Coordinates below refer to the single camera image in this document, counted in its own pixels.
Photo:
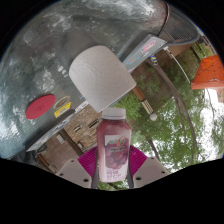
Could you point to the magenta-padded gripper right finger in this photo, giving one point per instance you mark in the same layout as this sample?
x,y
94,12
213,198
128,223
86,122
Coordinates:
x,y
151,170

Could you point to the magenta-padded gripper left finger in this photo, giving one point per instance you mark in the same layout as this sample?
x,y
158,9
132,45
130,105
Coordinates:
x,y
75,171

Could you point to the pink drink bottle white cap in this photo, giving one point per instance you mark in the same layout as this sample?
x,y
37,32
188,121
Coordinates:
x,y
114,146

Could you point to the leaning tree with brown trunk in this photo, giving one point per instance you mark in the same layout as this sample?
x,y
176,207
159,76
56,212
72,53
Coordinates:
x,y
181,106

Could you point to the flat round red coaster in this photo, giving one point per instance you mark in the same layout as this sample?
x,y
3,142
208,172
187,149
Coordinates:
x,y
40,106

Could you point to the white ceramic cup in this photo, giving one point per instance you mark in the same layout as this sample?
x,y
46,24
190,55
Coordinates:
x,y
100,76

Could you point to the blue yellow striped bollard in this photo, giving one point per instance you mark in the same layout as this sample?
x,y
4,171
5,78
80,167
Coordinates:
x,y
153,60

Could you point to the orange patio umbrella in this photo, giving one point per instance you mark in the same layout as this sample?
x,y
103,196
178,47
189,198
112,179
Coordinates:
x,y
208,73

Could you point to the silver laptop with stickers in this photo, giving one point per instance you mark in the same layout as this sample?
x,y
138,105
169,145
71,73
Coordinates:
x,y
143,50

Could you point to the garden lamp post white globe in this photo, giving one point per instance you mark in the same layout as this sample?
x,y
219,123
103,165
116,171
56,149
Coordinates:
x,y
145,103

